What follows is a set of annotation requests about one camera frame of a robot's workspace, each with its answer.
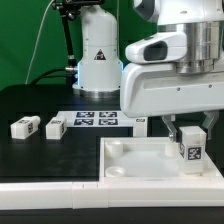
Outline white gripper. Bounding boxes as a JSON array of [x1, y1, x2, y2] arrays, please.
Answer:
[[120, 32, 224, 142]]

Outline white square tabletop part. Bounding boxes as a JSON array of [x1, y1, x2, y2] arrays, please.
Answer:
[[99, 137, 223, 182]]

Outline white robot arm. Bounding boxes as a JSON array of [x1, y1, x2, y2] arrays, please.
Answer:
[[75, 0, 224, 138]]

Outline white L-shaped fence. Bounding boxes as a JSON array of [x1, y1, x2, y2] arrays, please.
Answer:
[[0, 140, 224, 211]]

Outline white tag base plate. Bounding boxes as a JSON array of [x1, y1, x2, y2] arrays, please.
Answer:
[[57, 111, 135, 127]]

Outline black cables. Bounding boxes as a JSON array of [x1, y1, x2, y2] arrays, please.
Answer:
[[29, 67, 78, 86]]

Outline white cable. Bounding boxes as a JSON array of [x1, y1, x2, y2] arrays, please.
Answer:
[[24, 0, 55, 85]]

